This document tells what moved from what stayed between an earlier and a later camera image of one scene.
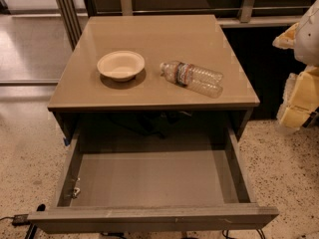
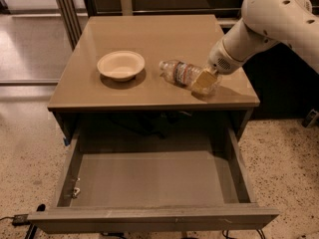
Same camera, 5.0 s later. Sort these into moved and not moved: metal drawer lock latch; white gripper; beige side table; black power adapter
Moved: white gripper
Not moved: beige side table; metal drawer lock latch; black power adapter
